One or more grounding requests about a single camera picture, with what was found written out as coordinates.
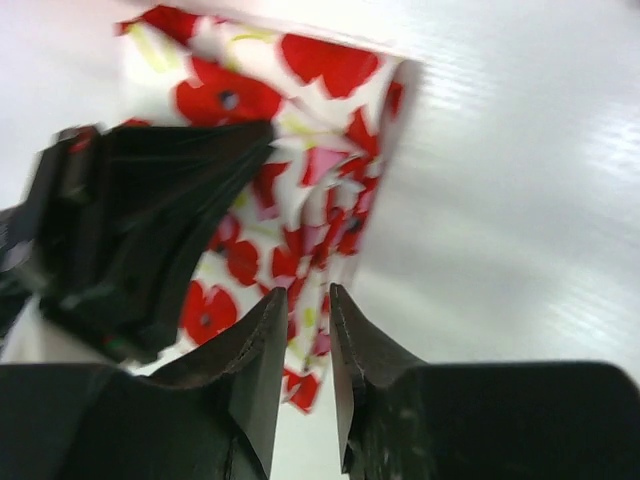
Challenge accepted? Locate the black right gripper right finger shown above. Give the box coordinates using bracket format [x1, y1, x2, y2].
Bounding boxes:
[329, 284, 639, 479]

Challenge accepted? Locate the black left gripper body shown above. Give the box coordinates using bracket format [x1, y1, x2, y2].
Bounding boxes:
[1, 120, 274, 363]

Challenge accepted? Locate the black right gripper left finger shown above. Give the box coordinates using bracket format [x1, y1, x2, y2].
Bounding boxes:
[1, 288, 288, 479]

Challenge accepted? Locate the white red floral skirt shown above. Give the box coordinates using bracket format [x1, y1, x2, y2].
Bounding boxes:
[116, 5, 421, 413]

